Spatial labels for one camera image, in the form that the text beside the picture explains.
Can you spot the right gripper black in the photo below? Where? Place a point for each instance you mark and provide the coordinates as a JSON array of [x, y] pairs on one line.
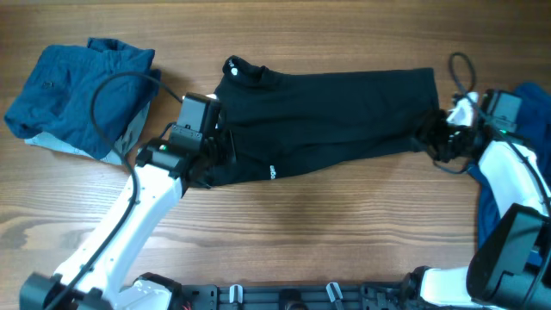
[[430, 127]]

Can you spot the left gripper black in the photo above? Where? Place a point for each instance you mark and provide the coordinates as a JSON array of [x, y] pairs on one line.
[[228, 147]]

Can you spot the black t-shirt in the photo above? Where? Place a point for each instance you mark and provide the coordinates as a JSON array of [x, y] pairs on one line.
[[287, 125]]

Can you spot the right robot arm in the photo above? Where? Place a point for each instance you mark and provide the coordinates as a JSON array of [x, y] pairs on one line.
[[511, 270]]

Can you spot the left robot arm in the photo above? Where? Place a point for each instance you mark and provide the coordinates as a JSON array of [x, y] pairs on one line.
[[92, 277]]

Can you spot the blue t-shirt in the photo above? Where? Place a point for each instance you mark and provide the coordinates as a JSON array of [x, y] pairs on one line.
[[506, 177]]

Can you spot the folded dark blue garment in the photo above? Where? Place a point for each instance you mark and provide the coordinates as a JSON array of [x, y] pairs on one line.
[[84, 96]]

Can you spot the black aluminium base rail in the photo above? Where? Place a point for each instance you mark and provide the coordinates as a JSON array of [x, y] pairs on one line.
[[331, 296]]

